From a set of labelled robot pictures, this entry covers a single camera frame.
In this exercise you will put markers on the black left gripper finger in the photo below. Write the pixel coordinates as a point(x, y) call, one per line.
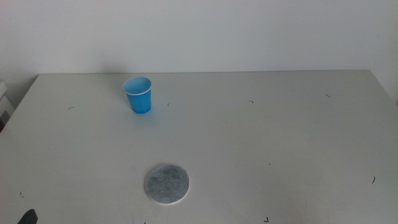
point(29, 217)

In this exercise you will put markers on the blue plastic cup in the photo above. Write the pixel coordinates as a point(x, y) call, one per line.
point(139, 99)

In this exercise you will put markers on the round grey cup mat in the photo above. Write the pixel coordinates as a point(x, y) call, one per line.
point(166, 184)

